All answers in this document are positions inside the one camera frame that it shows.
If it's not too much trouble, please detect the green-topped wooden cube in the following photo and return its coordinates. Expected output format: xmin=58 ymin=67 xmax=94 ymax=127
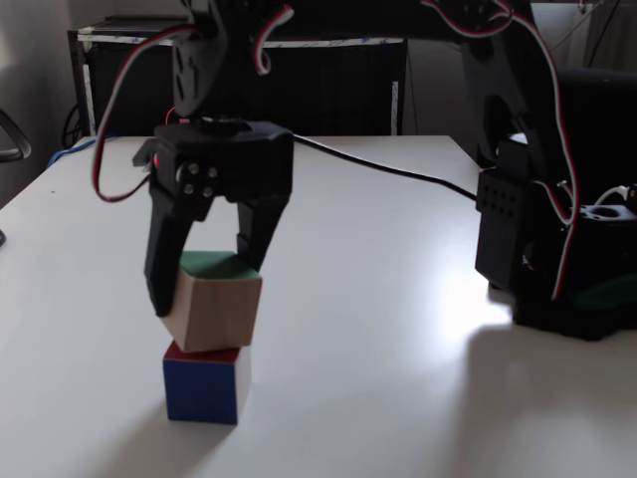
xmin=158 ymin=250 xmax=264 ymax=354

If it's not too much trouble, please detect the red-topped cube with tag markers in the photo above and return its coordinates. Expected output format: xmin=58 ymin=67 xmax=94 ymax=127
xmin=162 ymin=341 xmax=253 ymax=426

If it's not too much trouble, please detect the black shelf unit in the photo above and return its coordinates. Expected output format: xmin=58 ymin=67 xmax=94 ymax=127
xmin=67 ymin=16 xmax=410 ymax=138

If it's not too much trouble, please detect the grey chair armrest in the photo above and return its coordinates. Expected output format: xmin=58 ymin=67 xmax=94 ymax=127
xmin=0 ymin=107 xmax=33 ymax=163

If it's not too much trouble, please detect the blue cable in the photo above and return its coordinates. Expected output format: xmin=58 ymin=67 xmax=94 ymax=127
xmin=47 ymin=137 xmax=97 ymax=166

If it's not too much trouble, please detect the black cable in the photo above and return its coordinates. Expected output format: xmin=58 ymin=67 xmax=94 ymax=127
xmin=292 ymin=133 xmax=480 ymax=201

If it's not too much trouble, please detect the white cable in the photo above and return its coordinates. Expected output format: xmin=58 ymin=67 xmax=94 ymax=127
xmin=594 ymin=184 xmax=629 ymax=206

